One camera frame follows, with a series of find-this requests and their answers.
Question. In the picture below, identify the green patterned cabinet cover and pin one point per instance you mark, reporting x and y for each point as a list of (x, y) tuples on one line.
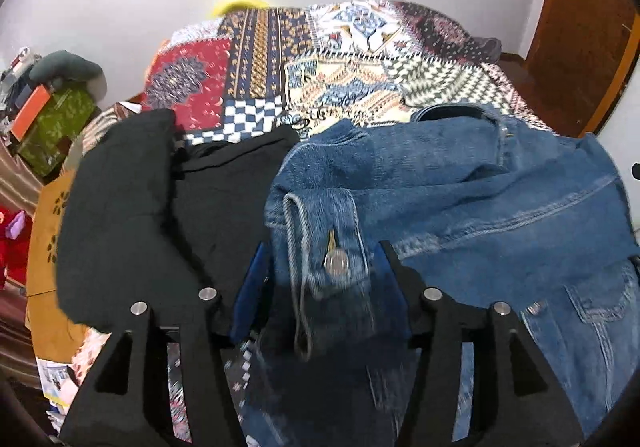
[(60, 127)]

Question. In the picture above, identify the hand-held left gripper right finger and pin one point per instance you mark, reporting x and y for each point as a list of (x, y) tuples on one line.
[(395, 297)]

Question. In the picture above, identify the wooden lap desk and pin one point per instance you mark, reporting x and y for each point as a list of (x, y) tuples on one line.
[(42, 287)]

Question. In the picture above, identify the brown wooden door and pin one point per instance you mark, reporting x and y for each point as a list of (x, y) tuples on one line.
[(585, 27)]

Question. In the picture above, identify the black garment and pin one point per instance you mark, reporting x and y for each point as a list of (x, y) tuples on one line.
[(150, 217)]

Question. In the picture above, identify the orange box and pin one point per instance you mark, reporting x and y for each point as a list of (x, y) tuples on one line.
[(31, 112)]

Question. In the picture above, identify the patchwork patterned blanket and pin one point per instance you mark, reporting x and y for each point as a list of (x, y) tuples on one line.
[(320, 67)]

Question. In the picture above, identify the dark grey bag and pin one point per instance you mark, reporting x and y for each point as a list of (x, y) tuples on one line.
[(487, 48)]

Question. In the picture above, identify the stack of magazines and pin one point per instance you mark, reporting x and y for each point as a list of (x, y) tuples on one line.
[(57, 387)]

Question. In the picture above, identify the red plush toy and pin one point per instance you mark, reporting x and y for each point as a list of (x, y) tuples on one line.
[(12, 247)]

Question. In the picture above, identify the blue denim jacket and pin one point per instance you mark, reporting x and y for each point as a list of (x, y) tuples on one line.
[(475, 197)]

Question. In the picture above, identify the striped brown pillow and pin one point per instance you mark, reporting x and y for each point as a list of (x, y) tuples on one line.
[(107, 124)]

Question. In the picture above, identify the grey cushion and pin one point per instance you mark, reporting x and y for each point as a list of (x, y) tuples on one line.
[(65, 68)]

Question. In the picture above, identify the pile of assorted clothes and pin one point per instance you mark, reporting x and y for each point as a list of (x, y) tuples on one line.
[(15, 72)]

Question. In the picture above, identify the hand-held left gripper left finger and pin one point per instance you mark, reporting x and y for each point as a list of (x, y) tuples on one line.
[(252, 279)]

